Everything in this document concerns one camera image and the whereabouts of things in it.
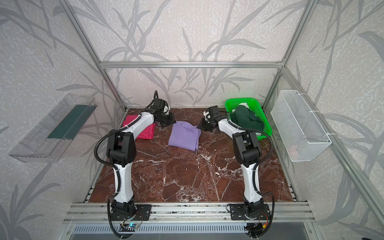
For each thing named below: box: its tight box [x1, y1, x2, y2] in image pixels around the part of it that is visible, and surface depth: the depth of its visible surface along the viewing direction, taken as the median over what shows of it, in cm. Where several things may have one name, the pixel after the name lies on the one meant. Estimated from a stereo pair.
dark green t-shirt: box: [230, 105, 265, 131], surface depth 103 cm
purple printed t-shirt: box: [168, 121, 202, 152], surface depth 100 cm
